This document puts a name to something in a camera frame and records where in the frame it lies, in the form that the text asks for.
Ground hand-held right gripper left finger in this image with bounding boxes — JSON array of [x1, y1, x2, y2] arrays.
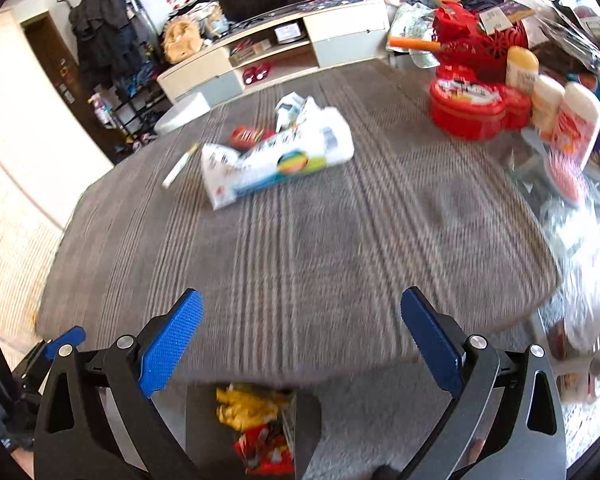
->
[[34, 289, 204, 480]]

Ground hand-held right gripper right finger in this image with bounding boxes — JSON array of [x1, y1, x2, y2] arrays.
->
[[400, 286, 567, 480]]

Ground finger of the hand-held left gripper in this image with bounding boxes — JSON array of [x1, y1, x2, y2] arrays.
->
[[11, 326, 87, 396]]

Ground dark grey trash bin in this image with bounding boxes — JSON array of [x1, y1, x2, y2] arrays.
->
[[185, 382, 323, 480]]

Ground yellow snack bag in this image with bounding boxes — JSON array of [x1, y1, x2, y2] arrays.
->
[[215, 384, 291, 431]]

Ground red snack bag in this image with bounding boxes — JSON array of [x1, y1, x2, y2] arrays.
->
[[234, 422, 297, 477]]

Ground grey carpet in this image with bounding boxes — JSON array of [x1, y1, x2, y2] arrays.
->
[[95, 350, 571, 480]]

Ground grey plaid tablecloth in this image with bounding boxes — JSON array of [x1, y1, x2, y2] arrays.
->
[[36, 62, 563, 376]]

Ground clear plastic bags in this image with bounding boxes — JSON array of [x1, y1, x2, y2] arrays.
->
[[540, 195, 600, 356]]

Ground white stick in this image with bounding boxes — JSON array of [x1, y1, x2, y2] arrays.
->
[[161, 142, 201, 190]]

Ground dark shoes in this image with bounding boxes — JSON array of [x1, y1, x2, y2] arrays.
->
[[112, 132, 156, 153]]

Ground pink blue hairbrush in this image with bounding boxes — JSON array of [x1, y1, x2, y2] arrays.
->
[[520, 127, 593, 208]]

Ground white printed plastic bag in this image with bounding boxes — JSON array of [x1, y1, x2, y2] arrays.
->
[[200, 107, 356, 211]]

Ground small red packet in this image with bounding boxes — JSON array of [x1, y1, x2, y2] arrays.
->
[[230, 126, 276, 151]]

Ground white round stool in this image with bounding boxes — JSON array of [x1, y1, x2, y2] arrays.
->
[[156, 92, 212, 135]]

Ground red printed round tin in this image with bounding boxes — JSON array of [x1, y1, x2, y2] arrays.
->
[[429, 76, 508, 141]]

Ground black metal coat rack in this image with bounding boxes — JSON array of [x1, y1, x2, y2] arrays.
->
[[57, 0, 166, 151]]

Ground small red tin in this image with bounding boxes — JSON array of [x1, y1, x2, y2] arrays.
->
[[500, 85, 533, 131]]

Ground cream white bottle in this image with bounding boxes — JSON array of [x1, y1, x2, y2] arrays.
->
[[530, 75, 566, 141]]

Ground white bottle red label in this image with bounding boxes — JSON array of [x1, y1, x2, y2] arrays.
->
[[550, 82, 600, 166]]

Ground brown wooden door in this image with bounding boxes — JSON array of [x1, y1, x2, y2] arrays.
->
[[20, 14, 116, 166]]

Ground yellow bottle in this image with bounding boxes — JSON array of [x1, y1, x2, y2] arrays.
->
[[505, 46, 540, 98]]

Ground cardboard box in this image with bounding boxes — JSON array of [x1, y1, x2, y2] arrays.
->
[[230, 42, 272, 63]]

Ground yellow plush backpack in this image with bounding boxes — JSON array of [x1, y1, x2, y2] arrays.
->
[[161, 15, 203, 65]]

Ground red plastic basket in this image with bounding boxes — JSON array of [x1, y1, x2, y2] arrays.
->
[[432, 1, 531, 78]]

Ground dark hanging coats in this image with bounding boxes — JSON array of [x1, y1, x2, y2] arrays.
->
[[69, 0, 146, 78]]

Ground beige grey tv cabinet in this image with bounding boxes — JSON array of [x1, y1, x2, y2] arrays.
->
[[156, 0, 392, 107]]

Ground pile of clothes and toys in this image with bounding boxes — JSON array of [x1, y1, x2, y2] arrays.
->
[[172, 0, 231, 43]]

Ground small white device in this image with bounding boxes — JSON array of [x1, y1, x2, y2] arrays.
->
[[274, 25, 306, 43]]

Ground clutter of packaged goods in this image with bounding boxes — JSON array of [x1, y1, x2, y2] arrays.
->
[[480, 0, 600, 91]]

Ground dark patterned cloth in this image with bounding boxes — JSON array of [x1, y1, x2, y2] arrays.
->
[[292, 0, 381, 13]]

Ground orange handle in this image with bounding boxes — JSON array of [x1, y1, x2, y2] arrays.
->
[[387, 36, 442, 53]]

